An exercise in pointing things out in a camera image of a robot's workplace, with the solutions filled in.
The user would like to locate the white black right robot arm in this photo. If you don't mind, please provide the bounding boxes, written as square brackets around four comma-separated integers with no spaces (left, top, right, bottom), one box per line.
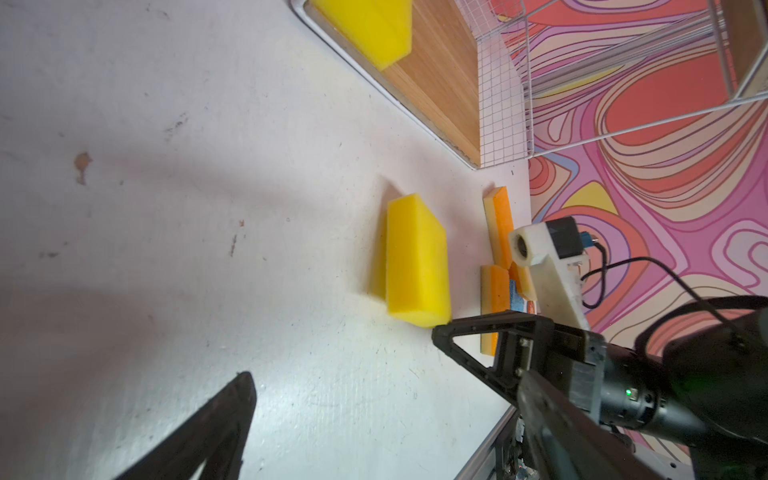
[432,296,767,479]

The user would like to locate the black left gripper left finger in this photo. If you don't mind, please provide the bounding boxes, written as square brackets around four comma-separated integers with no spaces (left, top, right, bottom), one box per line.
[119,372,257,479]

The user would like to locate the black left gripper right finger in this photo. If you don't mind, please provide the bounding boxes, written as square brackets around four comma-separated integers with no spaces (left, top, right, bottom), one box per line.
[517,370,660,479]

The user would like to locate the blue flat sponge near arm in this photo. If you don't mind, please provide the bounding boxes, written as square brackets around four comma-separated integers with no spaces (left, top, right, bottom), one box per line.
[509,280,536,314]

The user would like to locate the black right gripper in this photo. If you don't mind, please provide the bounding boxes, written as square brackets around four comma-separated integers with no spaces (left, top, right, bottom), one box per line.
[431,311,660,429]

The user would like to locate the white wire wooden shelf rack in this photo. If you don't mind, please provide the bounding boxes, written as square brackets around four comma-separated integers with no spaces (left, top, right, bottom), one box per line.
[292,1,767,169]

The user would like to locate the orange flat sponge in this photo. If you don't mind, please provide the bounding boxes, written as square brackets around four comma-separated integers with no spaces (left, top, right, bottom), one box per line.
[480,265,510,356]

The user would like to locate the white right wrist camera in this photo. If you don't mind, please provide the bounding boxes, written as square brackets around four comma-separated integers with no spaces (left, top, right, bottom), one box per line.
[507,216,591,331]

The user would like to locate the orange sponge near shelf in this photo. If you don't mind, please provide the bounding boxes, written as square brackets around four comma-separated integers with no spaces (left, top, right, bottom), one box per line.
[483,187,537,302]

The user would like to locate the yellow thick sponge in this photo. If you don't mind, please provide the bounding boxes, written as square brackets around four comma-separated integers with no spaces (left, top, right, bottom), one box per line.
[310,0,412,70]
[385,194,452,329]

